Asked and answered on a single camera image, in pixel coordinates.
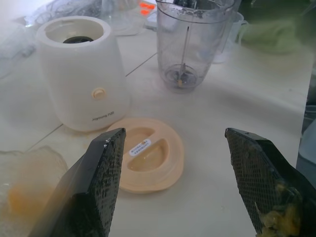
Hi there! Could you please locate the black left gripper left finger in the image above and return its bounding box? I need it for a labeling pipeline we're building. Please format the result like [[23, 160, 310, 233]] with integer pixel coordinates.
[[29, 127, 126, 237]]

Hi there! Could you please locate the clear measuring cup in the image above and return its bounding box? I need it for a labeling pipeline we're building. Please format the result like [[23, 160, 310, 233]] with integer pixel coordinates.
[[214, 11, 249, 64]]

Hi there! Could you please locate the clear glass flask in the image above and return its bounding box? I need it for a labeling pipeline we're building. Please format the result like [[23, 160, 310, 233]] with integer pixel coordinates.
[[108, 0, 146, 37]]

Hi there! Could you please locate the white power strip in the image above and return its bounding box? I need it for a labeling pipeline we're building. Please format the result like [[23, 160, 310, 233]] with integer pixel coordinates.
[[144, 0, 161, 28]]

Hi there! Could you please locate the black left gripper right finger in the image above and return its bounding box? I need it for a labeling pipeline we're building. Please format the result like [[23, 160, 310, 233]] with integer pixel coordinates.
[[224, 127, 316, 237]]

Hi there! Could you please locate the cream blender lid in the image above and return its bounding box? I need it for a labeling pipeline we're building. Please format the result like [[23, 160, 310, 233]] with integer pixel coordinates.
[[105, 118, 185, 194]]

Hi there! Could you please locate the white blender base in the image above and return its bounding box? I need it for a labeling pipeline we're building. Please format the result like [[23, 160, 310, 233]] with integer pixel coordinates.
[[35, 16, 131, 132]]

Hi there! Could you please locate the clear plastic bag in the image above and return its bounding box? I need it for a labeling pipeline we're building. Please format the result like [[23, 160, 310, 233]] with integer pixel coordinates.
[[0, 0, 109, 77]]

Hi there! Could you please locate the clear blender jar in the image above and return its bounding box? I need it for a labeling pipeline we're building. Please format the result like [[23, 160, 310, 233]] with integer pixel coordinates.
[[155, 0, 235, 94]]

